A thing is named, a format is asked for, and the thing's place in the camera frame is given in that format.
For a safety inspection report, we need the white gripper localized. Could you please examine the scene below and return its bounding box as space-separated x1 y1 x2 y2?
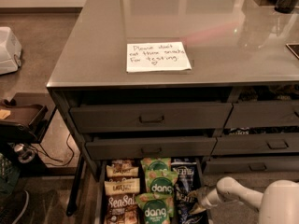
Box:
188 186 221 215

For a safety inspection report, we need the blue kettle chip bag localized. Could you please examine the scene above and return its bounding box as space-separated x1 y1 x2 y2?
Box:
175 191 203 224
171 158 196 194

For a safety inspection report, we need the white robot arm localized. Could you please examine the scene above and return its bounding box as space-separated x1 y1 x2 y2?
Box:
188 176 299 224

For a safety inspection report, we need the front green Dang bag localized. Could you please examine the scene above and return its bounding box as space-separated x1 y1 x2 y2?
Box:
135 192 174 224

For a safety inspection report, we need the green dang bag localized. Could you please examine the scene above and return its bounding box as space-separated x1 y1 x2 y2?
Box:
145 170 178 194
135 192 174 224
141 158 171 171

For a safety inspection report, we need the middle green Dang bag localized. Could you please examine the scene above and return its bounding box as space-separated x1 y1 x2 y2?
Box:
145 170 178 194

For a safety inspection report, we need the rear green Dang bag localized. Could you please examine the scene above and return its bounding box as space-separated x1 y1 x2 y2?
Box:
141 158 171 171

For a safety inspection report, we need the open bottom left drawer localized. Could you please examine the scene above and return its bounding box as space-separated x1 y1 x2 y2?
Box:
94 158 212 224

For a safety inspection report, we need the front cream snack bag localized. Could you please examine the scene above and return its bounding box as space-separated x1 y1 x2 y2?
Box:
105 178 140 195

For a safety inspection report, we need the cream snack bag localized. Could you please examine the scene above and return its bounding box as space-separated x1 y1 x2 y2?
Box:
107 166 138 177
105 178 140 195

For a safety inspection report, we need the bottom right grey drawer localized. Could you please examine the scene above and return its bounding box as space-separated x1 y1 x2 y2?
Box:
204 156 299 174

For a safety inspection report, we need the grey drawer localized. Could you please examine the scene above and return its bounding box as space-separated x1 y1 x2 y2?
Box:
212 133 299 155
225 101 299 129
86 136 216 161
204 156 299 174
70 102 232 133

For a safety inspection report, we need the brown Sea Salt snack bag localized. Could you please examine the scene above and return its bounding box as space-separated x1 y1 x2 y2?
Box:
105 194 139 224

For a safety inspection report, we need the top left grey drawer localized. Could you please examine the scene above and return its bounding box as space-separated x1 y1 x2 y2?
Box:
70 102 232 133

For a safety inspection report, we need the rear cream snack bag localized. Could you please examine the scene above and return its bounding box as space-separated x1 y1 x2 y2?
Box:
107 166 138 177

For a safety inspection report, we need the middle right grey drawer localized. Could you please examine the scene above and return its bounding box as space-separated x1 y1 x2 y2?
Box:
212 133 299 155

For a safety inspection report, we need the middle left grey drawer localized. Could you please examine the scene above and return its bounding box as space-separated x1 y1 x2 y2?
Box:
86 136 216 161

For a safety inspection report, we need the dark grey drawer cabinet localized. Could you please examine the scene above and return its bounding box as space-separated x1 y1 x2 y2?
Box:
46 0 299 217

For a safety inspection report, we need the top right grey drawer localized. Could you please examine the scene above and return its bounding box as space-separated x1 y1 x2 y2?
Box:
225 101 299 129

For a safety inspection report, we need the dark tablet on counter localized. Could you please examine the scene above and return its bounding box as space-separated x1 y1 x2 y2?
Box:
286 43 299 60

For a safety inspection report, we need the white handwritten paper note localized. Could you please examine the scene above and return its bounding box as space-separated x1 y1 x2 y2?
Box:
126 42 192 73

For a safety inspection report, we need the silver round caster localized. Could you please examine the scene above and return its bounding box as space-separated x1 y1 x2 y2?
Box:
14 144 36 163

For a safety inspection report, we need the black chair seat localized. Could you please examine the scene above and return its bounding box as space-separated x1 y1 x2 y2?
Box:
0 100 48 142

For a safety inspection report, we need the green plastic crate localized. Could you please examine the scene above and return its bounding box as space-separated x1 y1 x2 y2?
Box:
0 154 20 194

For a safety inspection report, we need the white appliance on floor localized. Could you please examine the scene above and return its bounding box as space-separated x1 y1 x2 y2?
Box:
0 27 21 75

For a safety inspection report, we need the thin black floor cable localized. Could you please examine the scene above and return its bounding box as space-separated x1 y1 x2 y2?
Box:
29 133 76 168

